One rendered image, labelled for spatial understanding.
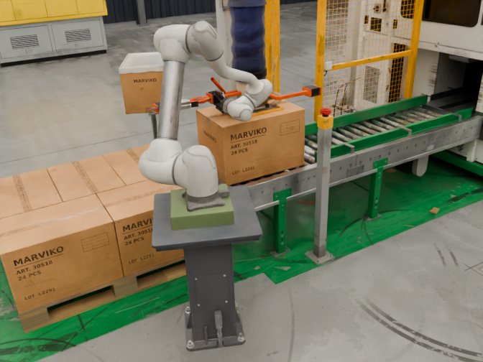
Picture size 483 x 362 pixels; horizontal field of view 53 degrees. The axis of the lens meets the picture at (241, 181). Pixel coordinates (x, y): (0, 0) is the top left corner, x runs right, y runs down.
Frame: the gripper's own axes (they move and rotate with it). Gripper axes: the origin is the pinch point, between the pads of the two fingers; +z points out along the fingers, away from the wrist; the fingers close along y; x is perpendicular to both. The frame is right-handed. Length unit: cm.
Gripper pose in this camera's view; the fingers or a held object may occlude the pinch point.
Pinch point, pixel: (213, 97)
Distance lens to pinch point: 302.5
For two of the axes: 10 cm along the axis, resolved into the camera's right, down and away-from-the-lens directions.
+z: -4.9, -3.7, 7.9
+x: 8.7, -2.5, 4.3
